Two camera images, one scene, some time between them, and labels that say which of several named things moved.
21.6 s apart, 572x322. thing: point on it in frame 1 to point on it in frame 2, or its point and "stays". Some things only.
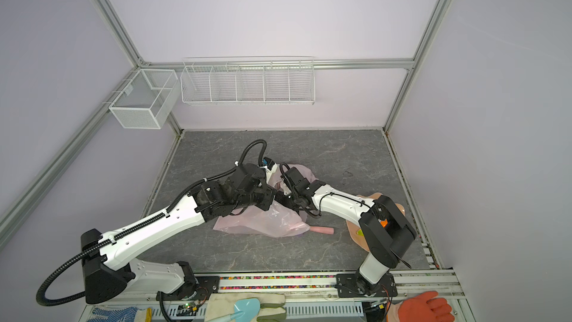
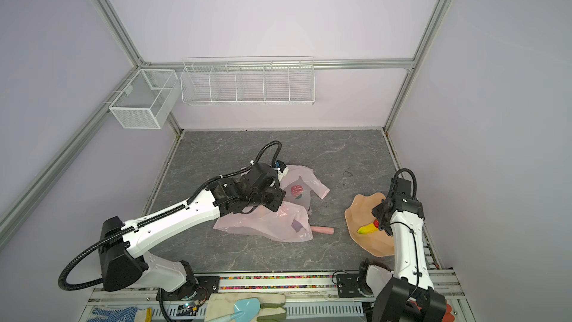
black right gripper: (278, 196) to (378, 212)
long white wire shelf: (248, 82) stays
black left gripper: (269, 193) stays
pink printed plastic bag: (278, 220) stays
